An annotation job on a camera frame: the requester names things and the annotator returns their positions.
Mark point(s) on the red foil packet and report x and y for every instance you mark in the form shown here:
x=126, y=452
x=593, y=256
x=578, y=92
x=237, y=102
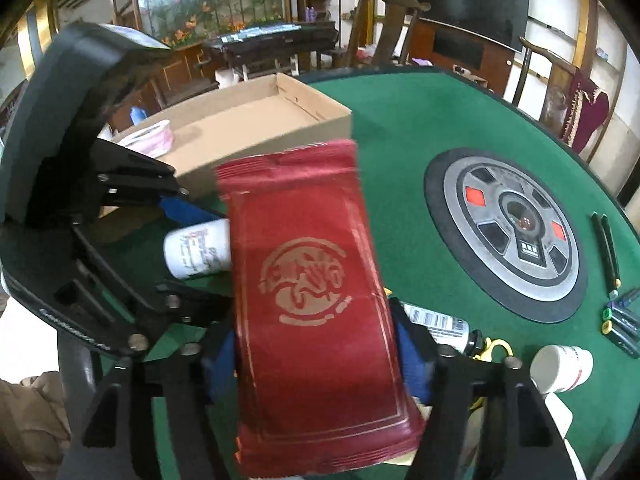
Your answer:
x=310, y=310

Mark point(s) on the cardboard box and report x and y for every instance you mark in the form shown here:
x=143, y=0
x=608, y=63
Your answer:
x=240, y=115

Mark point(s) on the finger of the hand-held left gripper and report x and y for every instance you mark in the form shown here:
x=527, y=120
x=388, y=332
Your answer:
x=190, y=305
x=185, y=210

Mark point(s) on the flower painting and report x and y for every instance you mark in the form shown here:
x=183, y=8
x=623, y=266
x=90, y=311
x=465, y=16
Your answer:
x=210, y=5

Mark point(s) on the beige trousers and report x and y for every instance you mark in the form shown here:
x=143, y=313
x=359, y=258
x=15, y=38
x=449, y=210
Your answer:
x=30, y=410

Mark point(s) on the maroon fringed cloth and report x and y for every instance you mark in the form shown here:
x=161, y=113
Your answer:
x=585, y=110

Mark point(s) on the blue pen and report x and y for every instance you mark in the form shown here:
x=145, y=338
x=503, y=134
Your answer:
x=625, y=300

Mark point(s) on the grey tube with black cap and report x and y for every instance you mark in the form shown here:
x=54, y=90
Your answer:
x=440, y=322

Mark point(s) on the yellow scissors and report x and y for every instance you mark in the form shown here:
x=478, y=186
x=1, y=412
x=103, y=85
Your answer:
x=497, y=346

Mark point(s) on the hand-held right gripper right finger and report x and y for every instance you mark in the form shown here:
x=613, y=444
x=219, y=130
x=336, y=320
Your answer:
x=410, y=355

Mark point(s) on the white pill bottle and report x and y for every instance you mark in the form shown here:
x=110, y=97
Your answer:
x=560, y=370

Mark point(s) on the round table control panel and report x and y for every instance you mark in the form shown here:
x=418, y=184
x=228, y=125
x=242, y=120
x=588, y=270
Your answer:
x=465, y=240

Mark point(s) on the white charger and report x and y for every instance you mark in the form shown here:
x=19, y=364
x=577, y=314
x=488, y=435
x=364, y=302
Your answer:
x=557, y=410

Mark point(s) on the white bottle with red print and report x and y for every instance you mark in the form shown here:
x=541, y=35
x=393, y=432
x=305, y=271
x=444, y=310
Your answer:
x=195, y=255

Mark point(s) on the small black screen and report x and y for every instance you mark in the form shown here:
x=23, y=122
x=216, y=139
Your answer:
x=457, y=45

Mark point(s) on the long black pen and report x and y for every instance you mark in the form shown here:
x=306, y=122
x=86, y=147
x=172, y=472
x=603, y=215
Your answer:
x=602, y=250
x=611, y=247

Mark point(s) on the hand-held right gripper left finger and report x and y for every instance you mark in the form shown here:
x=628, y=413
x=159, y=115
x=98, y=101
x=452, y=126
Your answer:
x=225, y=365

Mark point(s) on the pink white tape roll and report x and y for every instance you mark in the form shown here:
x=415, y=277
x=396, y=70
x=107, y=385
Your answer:
x=155, y=142

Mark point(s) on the black zither on stand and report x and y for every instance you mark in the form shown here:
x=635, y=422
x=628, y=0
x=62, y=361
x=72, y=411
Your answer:
x=275, y=40

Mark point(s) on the black television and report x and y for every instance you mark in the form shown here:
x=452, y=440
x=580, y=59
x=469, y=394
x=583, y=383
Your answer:
x=465, y=0

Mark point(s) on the wooden chair with cloth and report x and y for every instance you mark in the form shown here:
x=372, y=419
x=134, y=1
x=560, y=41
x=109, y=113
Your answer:
x=530, y=67

